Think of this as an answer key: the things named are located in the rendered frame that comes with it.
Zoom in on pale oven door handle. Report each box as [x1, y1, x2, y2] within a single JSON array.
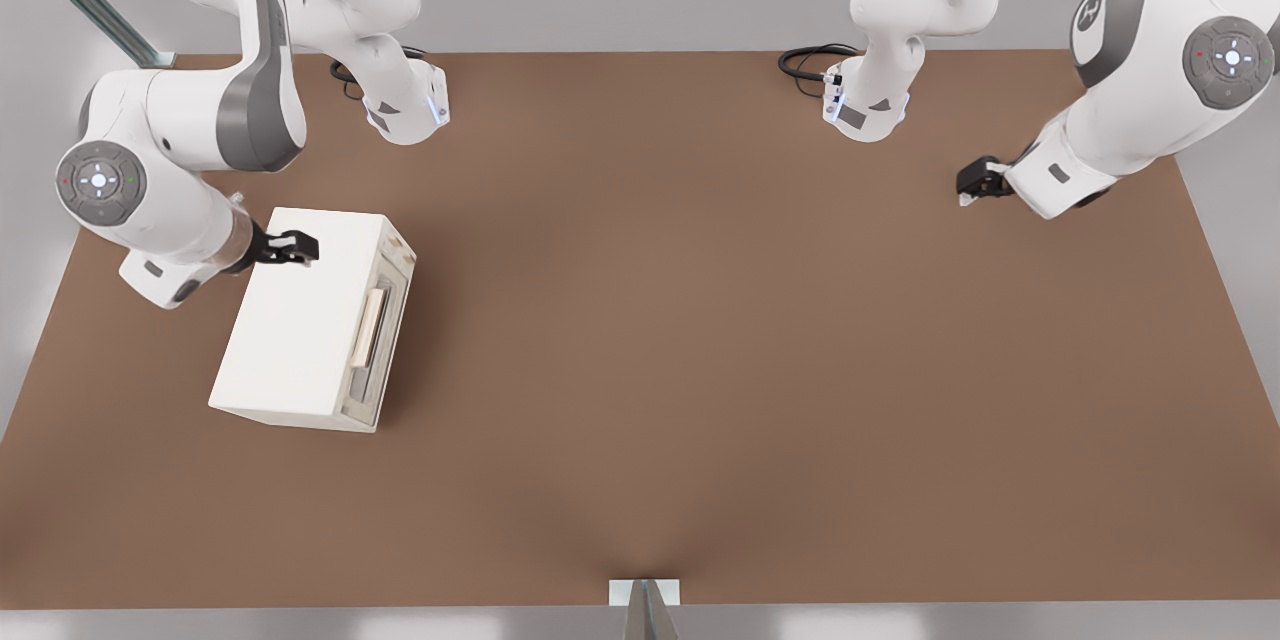
[[352, 288, 388, 369]]

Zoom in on black cable loop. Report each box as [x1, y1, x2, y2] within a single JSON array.
[[329, 46, 428, 102], [778, 43, 863, 100]]

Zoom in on white oven door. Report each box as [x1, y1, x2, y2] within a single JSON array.
[[341, 260, 416, 427]]

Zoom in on white oven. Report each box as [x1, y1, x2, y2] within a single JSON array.
[[208, 207, 417, 434]]

